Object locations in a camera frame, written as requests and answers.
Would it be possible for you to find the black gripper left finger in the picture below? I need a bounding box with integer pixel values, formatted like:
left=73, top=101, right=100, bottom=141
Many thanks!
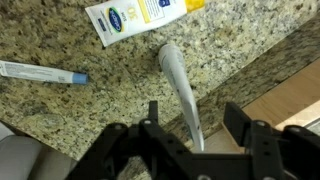
left=146, top=101, right=159, bottom=131

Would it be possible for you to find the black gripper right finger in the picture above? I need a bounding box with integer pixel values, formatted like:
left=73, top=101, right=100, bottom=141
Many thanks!
left=223, top=102, right=251, bottom=147

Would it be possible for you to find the tall white lotion tube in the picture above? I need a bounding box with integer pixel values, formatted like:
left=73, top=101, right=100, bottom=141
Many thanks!
left=159, top=44, right=205, bottom=151

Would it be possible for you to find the white tube yellow cap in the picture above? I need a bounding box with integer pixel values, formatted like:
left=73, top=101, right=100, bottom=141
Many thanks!
left=85, top=0, right=205, bottom=47

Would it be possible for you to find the small tube blue cap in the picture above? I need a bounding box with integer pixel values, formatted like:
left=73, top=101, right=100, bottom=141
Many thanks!
left=0, top=60, right=88, bottom=84

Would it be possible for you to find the white toilet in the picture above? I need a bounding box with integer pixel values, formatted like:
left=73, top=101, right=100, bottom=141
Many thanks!
left=0, top=123, right=76, bottom=180

